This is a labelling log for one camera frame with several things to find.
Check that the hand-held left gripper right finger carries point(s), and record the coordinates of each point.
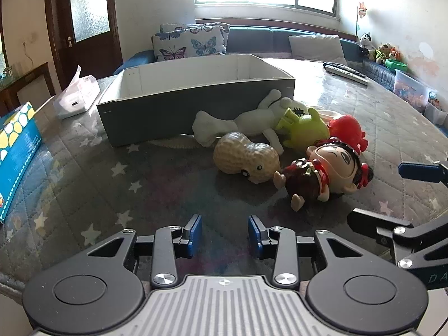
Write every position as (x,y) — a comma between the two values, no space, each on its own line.
(255,236)

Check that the white tissue pack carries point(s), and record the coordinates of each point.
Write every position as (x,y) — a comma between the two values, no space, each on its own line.
(78,94)

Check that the white pillow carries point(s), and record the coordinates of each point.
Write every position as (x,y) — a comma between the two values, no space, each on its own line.
(316,49)

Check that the dark wooden door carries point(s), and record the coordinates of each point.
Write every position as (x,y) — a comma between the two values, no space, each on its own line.
(87,24)

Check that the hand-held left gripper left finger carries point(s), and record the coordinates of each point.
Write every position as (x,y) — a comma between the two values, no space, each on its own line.
(194,234)

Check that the small flag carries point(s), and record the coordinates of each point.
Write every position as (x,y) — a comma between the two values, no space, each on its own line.
(361,9)

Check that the green bowl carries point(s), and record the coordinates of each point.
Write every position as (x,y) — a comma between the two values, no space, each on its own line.
(396,64)

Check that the desktop with star cloth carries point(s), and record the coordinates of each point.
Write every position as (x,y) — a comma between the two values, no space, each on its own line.
(105,189)

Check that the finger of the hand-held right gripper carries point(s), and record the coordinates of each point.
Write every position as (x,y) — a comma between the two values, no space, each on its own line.
(378,221)
(420,172)

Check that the peanut toy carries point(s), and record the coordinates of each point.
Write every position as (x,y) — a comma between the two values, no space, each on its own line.
(241,155)

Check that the butterfly print pillow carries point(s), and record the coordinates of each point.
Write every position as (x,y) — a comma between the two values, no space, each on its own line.
(189,42)

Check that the green toy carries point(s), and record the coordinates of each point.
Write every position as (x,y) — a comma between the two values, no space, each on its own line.
(308,129)

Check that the clear plastic storage box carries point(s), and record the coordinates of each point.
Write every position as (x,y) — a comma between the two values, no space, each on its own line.
(411,89)

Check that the group of small plush toys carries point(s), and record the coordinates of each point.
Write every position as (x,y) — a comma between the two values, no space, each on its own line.
(384,53)

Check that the grey cardboard box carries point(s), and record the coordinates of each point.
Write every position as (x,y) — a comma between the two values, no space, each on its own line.
(168,112)

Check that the remote control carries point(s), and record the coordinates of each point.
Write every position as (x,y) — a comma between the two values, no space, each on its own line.
(344,71)

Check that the panda plush toy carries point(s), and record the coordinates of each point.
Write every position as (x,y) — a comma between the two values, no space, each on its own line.
(366,42)

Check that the white plush toy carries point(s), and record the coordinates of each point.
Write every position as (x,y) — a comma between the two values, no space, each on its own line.
(245,120)

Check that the blue tissue box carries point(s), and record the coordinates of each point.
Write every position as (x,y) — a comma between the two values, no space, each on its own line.
(17,154)

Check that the doll with red headdress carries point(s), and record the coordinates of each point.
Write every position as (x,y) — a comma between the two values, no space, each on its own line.
(332,168)

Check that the dark wooden counter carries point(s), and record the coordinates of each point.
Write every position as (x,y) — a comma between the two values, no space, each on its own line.
(28,84)

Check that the red octopus toy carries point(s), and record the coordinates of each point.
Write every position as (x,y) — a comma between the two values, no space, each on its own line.
(346,129)

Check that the blue sofa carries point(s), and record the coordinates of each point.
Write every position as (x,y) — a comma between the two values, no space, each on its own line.
(252,40)

